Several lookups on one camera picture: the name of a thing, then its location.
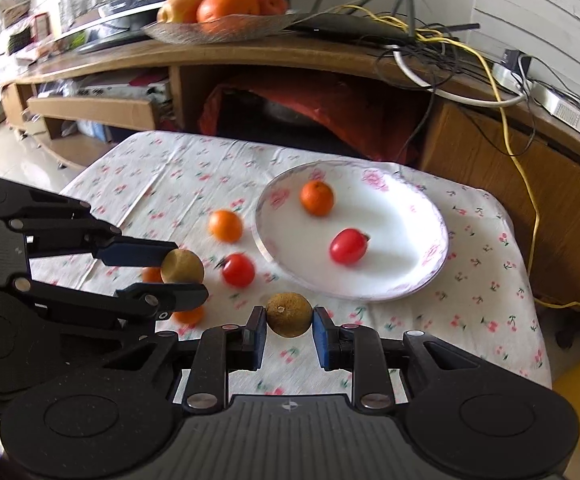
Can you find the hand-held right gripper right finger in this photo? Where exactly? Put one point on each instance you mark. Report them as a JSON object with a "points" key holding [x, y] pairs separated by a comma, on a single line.
{"points": [[323, 342]]}

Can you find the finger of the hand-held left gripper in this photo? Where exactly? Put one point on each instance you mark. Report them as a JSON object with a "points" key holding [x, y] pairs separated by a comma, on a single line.
{"points": [[185, 296], [135, 253]]}

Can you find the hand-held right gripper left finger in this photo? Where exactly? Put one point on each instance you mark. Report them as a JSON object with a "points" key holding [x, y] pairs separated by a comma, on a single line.
{"points": [[256, 340]]}

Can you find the brown kiwi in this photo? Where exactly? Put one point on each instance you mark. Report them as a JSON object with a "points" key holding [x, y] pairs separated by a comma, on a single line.
{"points": [[184, 266], [289, 316]]}

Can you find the white floral plate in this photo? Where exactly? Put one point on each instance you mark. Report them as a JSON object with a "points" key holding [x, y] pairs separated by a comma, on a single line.
{"points": [[395, 260]]}

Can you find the small orange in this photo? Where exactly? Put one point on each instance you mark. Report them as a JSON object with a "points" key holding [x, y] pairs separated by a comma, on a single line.
{"points": [[151, 275], [317, 198], [225, 226], [190, 314]]}

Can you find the red tomato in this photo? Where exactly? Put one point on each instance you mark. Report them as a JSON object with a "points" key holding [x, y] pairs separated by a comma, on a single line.
{"points": [[348, 246], [238, 270]]}

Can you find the floral tablecloth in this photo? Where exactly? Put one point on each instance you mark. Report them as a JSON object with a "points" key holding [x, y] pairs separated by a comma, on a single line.
{"points": [[170, 175]]}

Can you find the wooden drawer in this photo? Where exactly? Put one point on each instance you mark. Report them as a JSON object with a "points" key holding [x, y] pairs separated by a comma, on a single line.
{"points": [[90, 111]]}

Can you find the white flat box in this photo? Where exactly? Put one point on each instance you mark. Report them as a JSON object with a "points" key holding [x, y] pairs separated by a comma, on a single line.
{"points": [[115, 91]]}

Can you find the red cloth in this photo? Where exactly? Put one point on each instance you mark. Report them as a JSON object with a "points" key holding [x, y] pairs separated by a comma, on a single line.
{"points": [[370, 120]]}

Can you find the wooden television cabinet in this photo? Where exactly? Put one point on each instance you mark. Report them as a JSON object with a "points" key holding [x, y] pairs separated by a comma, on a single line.
{"points": [[270, 55]]}

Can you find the yellow apple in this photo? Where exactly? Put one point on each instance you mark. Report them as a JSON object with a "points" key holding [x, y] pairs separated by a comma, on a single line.
{"points": [[180, 7]]}

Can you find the glass fruit bowl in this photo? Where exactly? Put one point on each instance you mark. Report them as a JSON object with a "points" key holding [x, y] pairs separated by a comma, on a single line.
{"points": [[250, 27]]}

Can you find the large orange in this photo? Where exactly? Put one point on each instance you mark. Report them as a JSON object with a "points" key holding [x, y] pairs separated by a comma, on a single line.
{"points": [[227, 7]]}

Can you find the pile of boxes and papers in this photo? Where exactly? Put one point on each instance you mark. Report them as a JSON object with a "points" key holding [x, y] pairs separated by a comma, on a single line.
{"points": [[17, 15]]}

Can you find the red apple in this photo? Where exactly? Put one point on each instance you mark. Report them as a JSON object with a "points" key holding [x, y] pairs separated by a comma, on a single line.
{"points": [[271, 1]]}

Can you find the black router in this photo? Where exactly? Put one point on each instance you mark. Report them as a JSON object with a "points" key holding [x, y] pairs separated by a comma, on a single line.
{"points": [[355, 25]]}

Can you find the white power strip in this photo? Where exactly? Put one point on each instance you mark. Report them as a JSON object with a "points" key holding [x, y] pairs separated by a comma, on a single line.
{"points": [[565, 110]]}

